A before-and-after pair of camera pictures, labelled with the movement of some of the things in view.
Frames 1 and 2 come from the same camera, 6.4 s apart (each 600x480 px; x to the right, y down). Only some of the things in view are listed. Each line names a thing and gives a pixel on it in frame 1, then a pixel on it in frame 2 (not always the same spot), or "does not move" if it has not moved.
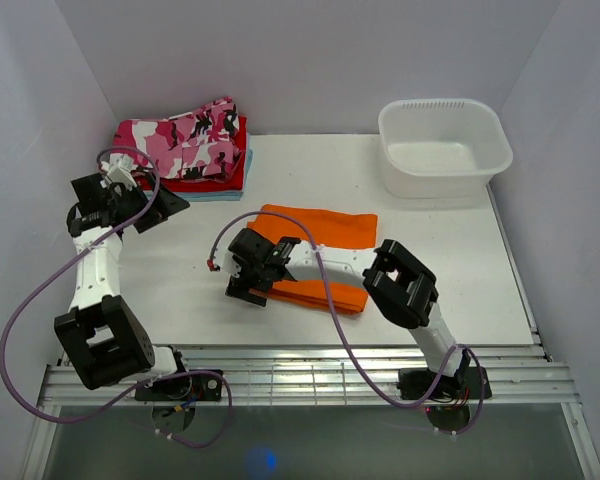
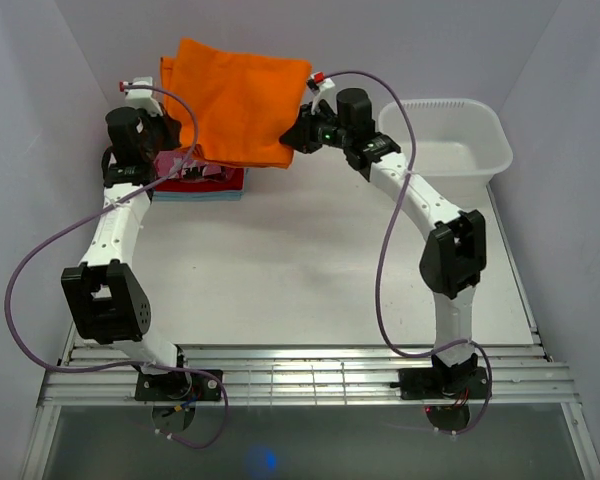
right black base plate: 415,384 does not move
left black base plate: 191,386 does not move
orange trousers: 334,229 -> 242,104
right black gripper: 240,291 -> 301,138
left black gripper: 166,204 -> 169,127
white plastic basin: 441,148 does not move
